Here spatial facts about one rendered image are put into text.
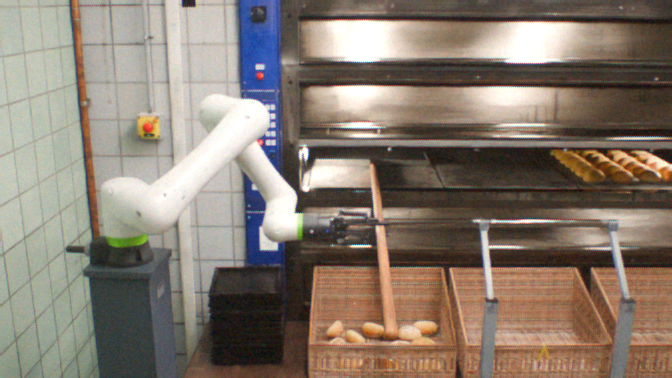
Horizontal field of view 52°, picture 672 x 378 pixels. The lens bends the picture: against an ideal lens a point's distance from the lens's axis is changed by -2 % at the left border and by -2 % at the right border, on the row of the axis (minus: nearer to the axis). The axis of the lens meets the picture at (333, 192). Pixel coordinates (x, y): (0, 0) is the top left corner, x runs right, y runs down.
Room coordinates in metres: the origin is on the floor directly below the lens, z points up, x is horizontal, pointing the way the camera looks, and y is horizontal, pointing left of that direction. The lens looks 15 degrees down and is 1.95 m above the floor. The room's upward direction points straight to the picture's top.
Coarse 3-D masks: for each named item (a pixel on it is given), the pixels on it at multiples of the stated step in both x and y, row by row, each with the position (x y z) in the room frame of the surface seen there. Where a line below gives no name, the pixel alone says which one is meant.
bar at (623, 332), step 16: (400, 224) 2.43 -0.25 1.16; (416, 224) 2.43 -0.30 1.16; (432, 224) 2.43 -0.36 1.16; (448, 224) 2.42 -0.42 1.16; (464, 224) 2.42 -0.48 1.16; (480, 224) 2.41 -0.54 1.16; (496, 224) 2.42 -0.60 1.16; (512, 224) 2.42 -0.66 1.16; (528, 224) 2.42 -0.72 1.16; (544, 224) 2.42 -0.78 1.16; (560, 224) 2.42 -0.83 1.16; (576, 224) 2.41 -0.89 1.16; (592, 224) 2.41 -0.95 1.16; (608, 224) 2.41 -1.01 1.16; (624, 288) 2.24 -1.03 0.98; (496, 304) 2.20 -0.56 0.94; (624, 304) 2.19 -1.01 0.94; (624, 320) 2.19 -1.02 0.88; (624, 336) 2.19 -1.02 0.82; (480, 352) 2.23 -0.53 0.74; (624, 352) 2.19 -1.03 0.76; (480, 368) 2.22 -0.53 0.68; (624, 368) 2.19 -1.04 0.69
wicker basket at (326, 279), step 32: (320, 288) 2.75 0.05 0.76; (416, 288) 2.75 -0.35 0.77; (320, 320) 2.72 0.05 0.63; (352, 320) 2.72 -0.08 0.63; (416, 320) 2.71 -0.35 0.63; (448, 320) 2.48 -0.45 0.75; (320, 352) 2.32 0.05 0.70; (352, 352) 2.31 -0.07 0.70; (384, 352) 2.31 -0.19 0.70; (416, 352) 2.31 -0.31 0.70; (448, 352) 2.30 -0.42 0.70
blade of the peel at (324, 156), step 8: (320, 152) 3.55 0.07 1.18; (328, 152) 3.55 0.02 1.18; (336, 152) 3.54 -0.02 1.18; (344, 152) 3.55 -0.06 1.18; (352, 152) 3.55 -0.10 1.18; (360, 152) 3.55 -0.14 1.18; (368, 152) 3.55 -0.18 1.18; (376, 152) 3.55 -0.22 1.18; (384, 152) 3.55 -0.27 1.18; (392, 152) 3.55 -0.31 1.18; (400, 152) 3.55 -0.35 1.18; (408, 152) 3.55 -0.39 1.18; (416, 152) 3.55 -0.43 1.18; (320, 160) 3.28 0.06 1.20; (328, 160) 3.28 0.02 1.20; (336, 160) 3.27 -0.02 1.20; (344, 160) 3.27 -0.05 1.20; (352, 160) 3.27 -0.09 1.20; (360, 160) 3.27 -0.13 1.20; (368, 160) 3.27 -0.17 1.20; (384, 160) 3.27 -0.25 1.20; (392, 160) 3.27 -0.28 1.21; (400, 160) 3.27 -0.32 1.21; (408, 160) 3.26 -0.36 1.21; (416, 160) 3.26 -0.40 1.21; (424, 160) 3.26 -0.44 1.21
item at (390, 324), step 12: (372, 168) 3.08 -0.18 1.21; (372, 180) 2.88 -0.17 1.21; (384, 240) 2.11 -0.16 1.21; (384, 252) 2.00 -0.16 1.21; (384, 264) 1.90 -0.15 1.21; (384, 276) 1.81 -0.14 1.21; (384, 288) 1.73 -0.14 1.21; (384, 300) 1.65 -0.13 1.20; (384, 312) 1.59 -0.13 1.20; (384, 324) 1.53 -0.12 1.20; (396, 324) 1.52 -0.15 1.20; (396, 336) 1.47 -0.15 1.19
